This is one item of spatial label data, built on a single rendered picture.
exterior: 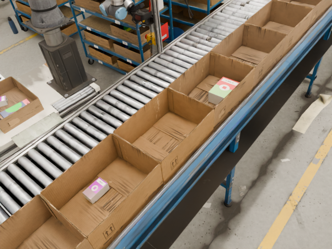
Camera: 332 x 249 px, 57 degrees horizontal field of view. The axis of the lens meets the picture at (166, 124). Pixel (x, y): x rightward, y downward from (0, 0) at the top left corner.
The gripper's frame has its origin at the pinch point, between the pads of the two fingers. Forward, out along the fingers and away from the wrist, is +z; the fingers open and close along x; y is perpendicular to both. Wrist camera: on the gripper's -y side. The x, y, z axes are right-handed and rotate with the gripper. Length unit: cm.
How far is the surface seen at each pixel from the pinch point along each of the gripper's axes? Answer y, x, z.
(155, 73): 7.0, 22.8, 30.0
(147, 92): 2, 42, 38
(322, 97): 24, -104, 142
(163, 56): 11.5, 3.4, 22.3
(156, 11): -15.2, 0.6, 1.5
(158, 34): -0.3, 1.7, 10.1
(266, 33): -46, -20, 67
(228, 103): -50, 46, 80
